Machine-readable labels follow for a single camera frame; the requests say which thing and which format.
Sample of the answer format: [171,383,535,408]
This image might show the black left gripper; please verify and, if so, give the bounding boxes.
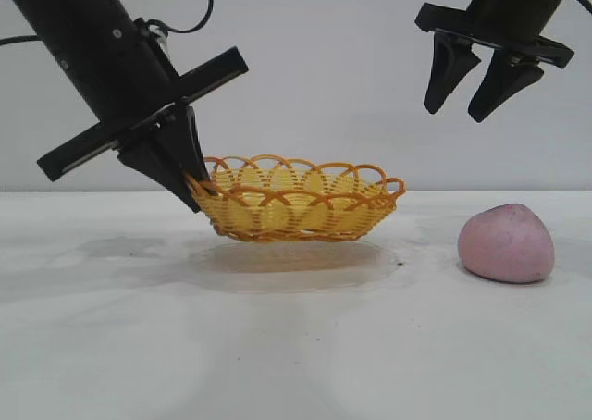
[0,0,250,215]

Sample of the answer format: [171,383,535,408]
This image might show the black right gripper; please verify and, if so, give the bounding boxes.
[414,0,579,124]

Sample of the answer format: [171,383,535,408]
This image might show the yellow woven plastic basket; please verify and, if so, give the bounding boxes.
[183,153,406,244]

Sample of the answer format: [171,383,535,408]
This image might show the pink rounded stone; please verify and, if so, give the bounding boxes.
[457,203,555,283]

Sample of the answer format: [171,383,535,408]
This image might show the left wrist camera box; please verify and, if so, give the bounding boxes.
[146,18,172,47]

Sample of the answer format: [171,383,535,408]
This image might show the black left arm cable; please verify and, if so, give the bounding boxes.
[0,34,41,47]

